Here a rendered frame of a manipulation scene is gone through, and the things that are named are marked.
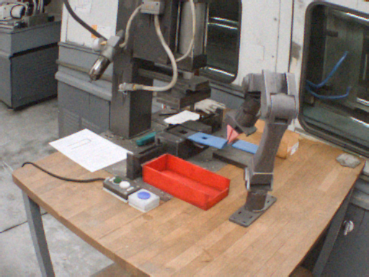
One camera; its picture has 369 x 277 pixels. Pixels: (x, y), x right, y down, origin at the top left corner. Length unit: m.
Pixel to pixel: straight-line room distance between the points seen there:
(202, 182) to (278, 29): 0.88
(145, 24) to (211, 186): 0.60
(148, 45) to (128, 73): 0.16
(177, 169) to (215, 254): 0.44
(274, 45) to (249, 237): 1.07
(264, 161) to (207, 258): 0.32
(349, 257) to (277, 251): 1.04
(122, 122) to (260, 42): 0.77
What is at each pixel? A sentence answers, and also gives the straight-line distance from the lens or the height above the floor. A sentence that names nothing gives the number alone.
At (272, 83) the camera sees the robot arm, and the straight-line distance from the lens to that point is 1.07.
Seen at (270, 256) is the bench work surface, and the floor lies 0.90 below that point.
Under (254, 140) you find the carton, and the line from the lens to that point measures 1.68.
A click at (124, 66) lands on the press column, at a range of 1.61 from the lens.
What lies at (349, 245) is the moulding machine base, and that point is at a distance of 2.10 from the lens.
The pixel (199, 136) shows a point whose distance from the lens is 1.51.
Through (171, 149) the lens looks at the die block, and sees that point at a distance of 1.49.
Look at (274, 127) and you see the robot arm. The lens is 1.09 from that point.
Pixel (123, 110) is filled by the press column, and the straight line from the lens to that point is 1.66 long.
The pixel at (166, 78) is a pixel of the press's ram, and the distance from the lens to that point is 1.51.
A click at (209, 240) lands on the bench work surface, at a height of 0.90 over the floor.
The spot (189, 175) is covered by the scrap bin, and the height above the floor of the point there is 0.92.
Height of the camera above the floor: 1.61
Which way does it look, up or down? 25 degrees down
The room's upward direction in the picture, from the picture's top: 4 degrees clockwise
